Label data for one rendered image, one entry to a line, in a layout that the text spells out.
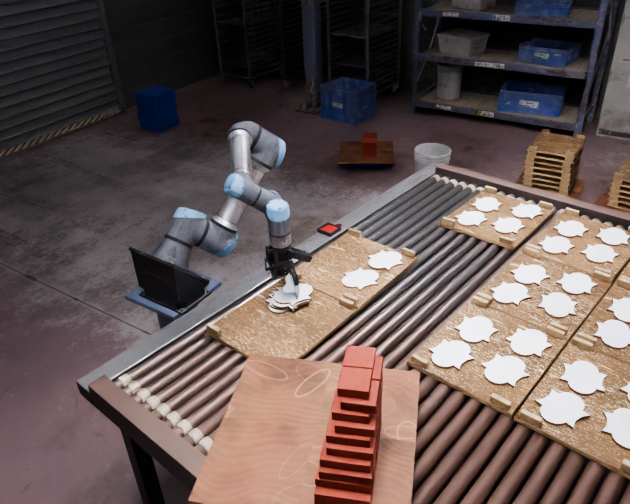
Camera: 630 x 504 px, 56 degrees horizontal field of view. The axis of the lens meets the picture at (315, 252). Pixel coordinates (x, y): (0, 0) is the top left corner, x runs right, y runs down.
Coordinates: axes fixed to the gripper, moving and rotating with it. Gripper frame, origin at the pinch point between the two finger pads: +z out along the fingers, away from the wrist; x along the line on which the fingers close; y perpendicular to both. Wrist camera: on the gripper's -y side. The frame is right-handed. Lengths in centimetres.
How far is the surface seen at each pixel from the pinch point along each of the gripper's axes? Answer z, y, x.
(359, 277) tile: 3.2, -27.9, 3.7
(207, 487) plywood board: -6, 57, 68
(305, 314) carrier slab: 4.0, 0.0, 11.6
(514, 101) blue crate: 72, -390, -258
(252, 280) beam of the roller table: 6.2, 5.9, -20.7
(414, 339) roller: 6.0, -25.5, 40.7
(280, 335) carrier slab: 4.0, 12.6, 17.0
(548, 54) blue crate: 23, -404, -238
